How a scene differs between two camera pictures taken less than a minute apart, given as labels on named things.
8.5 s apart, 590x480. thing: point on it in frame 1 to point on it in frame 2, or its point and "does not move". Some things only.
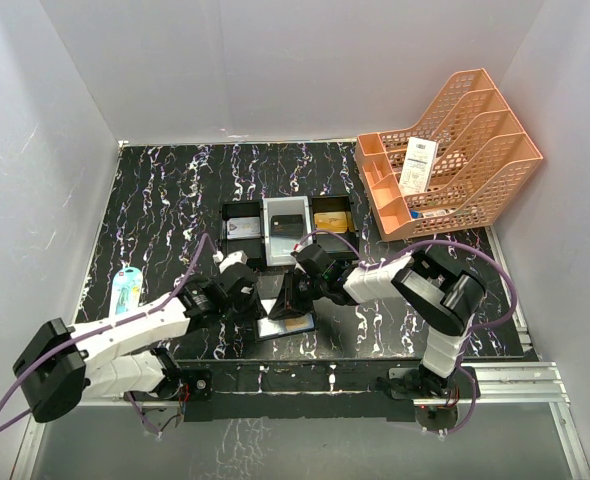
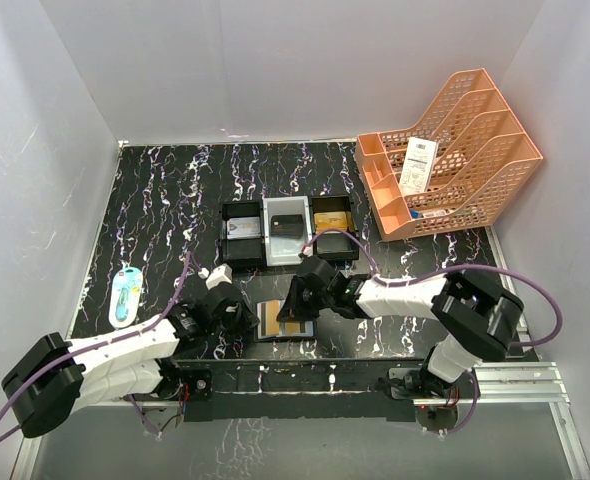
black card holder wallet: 267,328 does not move
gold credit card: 299,323 to 268,325
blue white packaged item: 126,289 does not move
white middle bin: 279,247 does not move
